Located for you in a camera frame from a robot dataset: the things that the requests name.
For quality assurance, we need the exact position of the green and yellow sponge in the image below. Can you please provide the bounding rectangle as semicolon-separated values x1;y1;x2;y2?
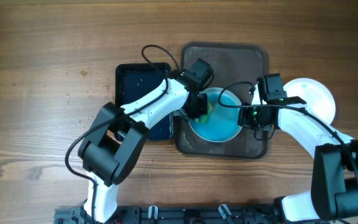
194;103;214;124

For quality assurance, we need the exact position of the white plate with blue streaks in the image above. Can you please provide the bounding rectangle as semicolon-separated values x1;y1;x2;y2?
190;88;242;142

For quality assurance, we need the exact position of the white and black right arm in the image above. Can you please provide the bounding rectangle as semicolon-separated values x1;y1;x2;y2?
239;96;358;222

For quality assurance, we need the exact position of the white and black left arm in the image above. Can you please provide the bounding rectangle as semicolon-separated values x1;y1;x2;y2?
78;78;208;223

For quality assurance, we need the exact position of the black water tray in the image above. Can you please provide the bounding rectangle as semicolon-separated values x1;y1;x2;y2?
114;62;173;141

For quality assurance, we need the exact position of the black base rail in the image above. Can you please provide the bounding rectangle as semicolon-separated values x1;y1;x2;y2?
53;203;281;224

